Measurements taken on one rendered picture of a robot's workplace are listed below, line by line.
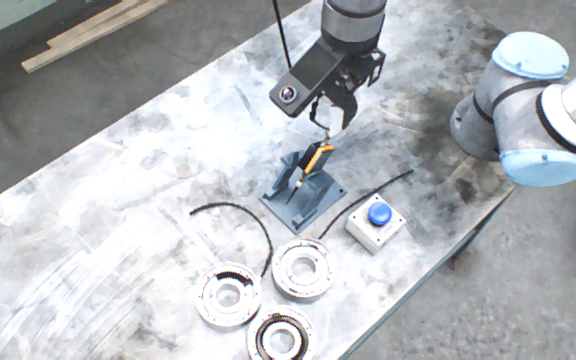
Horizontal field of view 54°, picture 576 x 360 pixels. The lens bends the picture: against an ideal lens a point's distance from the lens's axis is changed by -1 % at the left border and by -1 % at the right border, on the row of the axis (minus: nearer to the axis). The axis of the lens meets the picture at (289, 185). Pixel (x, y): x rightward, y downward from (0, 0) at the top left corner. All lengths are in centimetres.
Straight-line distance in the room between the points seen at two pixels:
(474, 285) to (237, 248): 111
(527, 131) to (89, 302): 74
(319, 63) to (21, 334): 62
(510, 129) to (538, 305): 111
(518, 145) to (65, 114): 167
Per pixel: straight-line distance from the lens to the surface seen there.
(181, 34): 240
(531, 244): 208
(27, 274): 103
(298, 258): 95
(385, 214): 95
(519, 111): 97
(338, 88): 77
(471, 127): 112
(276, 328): 91
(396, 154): 111
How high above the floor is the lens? 170
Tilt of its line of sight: 60 degrees down
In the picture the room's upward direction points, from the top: 6 degrees clockwise
